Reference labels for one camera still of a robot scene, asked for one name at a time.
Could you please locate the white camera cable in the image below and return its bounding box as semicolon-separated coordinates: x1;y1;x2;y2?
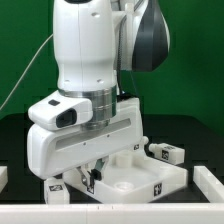
0;33;55;113

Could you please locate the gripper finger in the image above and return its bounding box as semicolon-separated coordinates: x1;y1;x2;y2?
91;157;108;184
77;166;89;188

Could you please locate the white right fence piece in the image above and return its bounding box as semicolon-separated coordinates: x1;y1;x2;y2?
193;166;224;203

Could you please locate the white left fence piece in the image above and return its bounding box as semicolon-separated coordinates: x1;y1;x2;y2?
0;166;8;193

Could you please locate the white front fence rail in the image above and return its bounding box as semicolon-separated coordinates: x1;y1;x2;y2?
0;203;224;224

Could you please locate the white fence piece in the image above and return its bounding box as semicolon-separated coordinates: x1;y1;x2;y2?
0;166;8;193
193;166;224;203

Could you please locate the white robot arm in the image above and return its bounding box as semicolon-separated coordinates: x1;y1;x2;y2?
27;0;170;179

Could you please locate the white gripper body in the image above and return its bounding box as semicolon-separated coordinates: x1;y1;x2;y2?
27;98;143;179

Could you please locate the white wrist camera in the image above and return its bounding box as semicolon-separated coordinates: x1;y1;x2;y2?
28;98;93;131

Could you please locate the white square tabletop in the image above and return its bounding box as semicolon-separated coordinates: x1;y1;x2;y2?
63;151;188;204

